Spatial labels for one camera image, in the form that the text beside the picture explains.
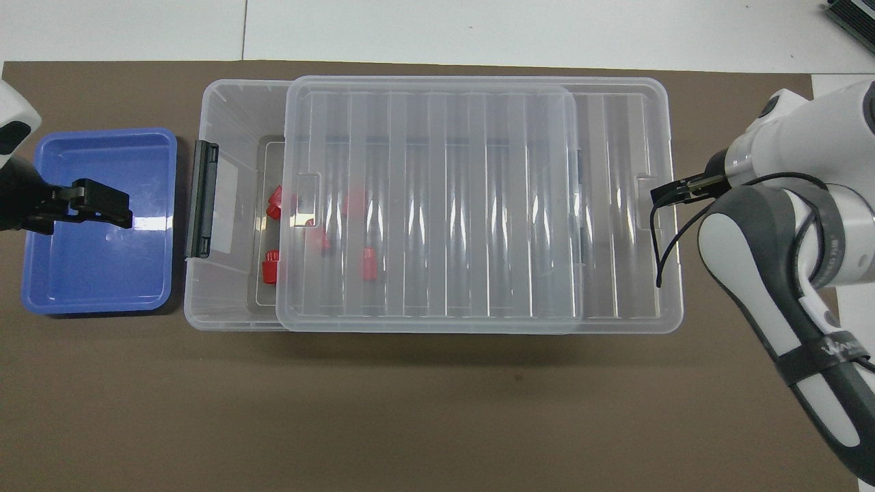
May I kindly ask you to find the clear ribbed plastic lid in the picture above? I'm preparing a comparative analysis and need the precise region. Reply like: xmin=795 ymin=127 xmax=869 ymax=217
xmin=275 ymin=75 xmax=684 ymax=335

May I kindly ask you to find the dark ribbed device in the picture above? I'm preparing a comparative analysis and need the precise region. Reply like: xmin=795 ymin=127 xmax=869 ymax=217
xmin=824 ymin=0 xmax=875 ymax=52

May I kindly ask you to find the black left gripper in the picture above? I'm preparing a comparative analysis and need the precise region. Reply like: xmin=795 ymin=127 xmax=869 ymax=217
xmin=0 ymin=156 xmax=135 ymax=236

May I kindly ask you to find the blue plastic tray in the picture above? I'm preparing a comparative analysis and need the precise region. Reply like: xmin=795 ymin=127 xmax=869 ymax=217
xmin=21 ymin=128 xmax=178 ymax=316

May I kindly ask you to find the black box latch handle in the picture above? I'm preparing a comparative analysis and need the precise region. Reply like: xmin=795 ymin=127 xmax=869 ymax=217
xmin=186 ymin=140 xmax=219 ymax=259

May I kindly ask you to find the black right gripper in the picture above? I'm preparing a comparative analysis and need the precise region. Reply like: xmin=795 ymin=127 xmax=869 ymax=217
xmin=649 ymin=148 xmax=731 ymax=206

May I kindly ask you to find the clear plastic storage box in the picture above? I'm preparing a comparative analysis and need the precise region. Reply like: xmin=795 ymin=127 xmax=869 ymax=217
xmin=183 ymin=77 xmax=587 ymax=333

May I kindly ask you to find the brown table mat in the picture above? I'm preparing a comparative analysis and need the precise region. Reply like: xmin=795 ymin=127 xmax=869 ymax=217
xmin=0 ymin=60 xmax=861 ymax=492

